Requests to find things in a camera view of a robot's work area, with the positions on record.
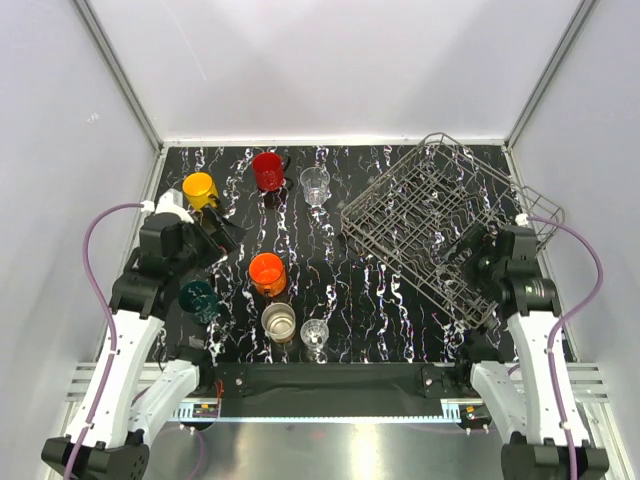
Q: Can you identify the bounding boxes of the red mug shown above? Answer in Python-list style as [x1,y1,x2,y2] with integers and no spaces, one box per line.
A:
[252,152,291,192]

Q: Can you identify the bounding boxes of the clear glass tumbler far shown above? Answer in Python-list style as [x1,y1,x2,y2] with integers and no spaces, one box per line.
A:
[300,167,330,207]

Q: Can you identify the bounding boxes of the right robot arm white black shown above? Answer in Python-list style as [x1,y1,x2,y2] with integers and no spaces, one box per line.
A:
[445,224,610,479]

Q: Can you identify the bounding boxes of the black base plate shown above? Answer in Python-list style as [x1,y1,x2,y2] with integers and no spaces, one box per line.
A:
[215,363,478,419]

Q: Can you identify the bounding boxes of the stainless steel cup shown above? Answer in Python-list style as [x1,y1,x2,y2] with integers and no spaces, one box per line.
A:
[261,302,296,344]

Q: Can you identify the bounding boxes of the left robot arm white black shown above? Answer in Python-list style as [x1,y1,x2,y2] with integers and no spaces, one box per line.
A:
[41,201,246,479]

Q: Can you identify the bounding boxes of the orange mug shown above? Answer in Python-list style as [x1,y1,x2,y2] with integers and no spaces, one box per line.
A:
[248,253,287,298]

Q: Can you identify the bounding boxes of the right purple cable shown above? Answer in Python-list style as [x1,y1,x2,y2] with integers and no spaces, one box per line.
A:
[519,214,606,480]

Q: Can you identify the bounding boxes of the dark green mug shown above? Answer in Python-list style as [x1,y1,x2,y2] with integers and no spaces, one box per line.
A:
[178,280,219,325]

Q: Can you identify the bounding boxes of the clear glass tumbler near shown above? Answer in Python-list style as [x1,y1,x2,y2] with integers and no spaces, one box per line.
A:
[300,319,329,350]

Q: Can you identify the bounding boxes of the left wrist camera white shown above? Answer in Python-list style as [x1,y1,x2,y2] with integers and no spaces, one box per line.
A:
[140,188,194,224]

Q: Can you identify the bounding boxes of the clear glass tumbler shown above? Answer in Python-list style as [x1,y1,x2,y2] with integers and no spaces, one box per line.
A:
[300,319,329,350]
[300,167,330,207]

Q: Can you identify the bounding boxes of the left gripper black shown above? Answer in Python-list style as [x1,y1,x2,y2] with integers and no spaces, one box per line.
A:
[170,204,248,277]

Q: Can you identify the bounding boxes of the grey wire dish rack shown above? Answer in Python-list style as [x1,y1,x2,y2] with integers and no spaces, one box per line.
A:
[341,132,565,328]

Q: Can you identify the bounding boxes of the yellow mug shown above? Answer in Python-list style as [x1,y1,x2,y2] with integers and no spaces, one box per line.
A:
[182,172,220,211]

